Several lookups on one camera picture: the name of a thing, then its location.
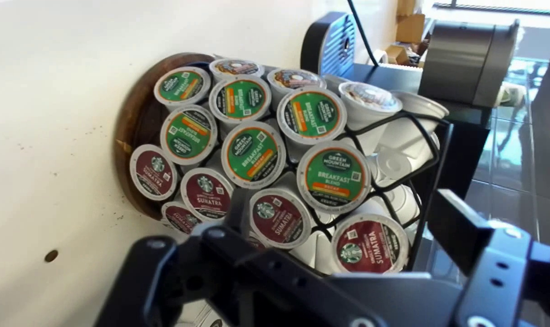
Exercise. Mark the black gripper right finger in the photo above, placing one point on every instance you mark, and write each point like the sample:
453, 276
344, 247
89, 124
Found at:
497, 269

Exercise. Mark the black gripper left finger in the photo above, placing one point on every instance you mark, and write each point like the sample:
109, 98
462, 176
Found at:
152, 269

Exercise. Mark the white coffee pod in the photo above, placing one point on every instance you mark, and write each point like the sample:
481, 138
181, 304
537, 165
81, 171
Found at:
424, 109

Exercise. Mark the red lid coffee pod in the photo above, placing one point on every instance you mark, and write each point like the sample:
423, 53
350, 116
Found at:
205, 193
152, 173
370, 244
179, 218
277, 218

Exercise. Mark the green lid coffee pod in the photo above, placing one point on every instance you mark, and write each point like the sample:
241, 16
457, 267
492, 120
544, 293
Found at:
310, 115
239, 100
187, 135
332, 175
181, 86
252, 155

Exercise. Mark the brown lid coffee pod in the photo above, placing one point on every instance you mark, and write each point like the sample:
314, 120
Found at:
370, 96
234, 66
294, 78

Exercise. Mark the cardboard box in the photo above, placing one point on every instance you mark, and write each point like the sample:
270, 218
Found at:
399, 53
410, 27

